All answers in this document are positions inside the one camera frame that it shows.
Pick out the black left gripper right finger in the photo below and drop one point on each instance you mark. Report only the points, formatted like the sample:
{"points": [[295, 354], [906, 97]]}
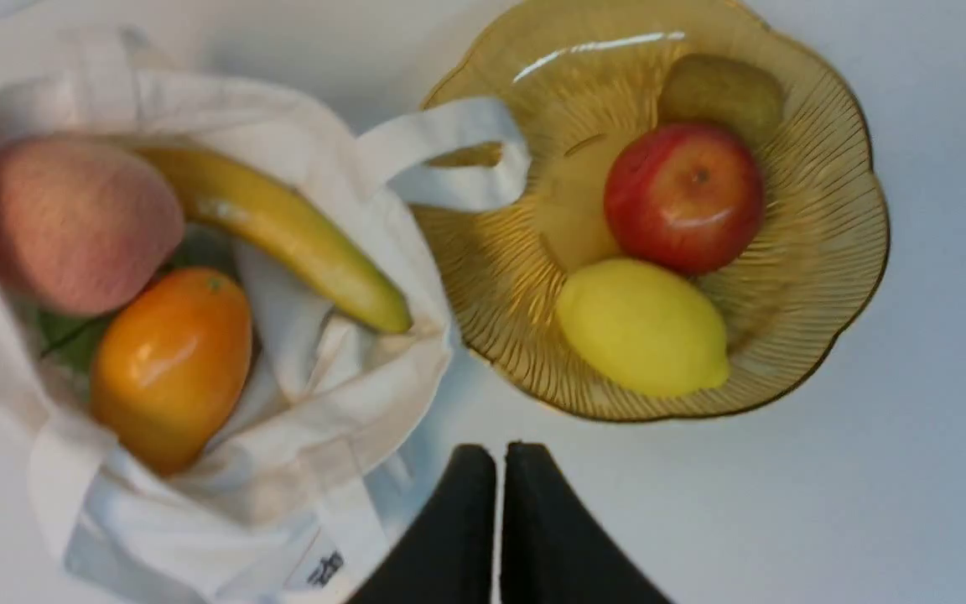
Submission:
{"points": [[552, 550]]}

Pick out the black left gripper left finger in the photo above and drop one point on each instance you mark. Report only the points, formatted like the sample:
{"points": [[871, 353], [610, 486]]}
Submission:
{"points": [[446, 555]]}

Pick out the red apple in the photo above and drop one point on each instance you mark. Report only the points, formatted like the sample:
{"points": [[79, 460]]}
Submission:
{"points": [[687, 195]]}

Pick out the white cloth tote bag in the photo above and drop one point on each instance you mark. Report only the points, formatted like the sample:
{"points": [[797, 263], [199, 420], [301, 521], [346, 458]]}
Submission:
{"points": [[275, 509]]}

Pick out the orange mango fruit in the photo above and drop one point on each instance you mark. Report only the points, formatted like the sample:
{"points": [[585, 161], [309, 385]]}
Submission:
{"points": [[171, 367]]}

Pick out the amber glass fruit plate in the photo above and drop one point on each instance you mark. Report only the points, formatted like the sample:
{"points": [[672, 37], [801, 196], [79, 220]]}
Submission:
{"points": [[582, 79]]}

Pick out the yellow lemon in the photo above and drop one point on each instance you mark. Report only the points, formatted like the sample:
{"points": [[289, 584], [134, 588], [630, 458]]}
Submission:
{"points": [[644, 327]]}

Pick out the yellow banana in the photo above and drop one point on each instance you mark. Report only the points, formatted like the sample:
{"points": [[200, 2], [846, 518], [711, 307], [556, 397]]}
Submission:
{"points": [[223, 193]]}

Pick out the brown kiwi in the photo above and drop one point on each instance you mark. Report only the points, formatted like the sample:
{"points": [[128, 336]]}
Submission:
{"points": [[742, 97]]}

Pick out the pink peach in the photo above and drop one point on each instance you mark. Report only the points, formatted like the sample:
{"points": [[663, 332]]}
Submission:
{"points": [[83, 225]]}

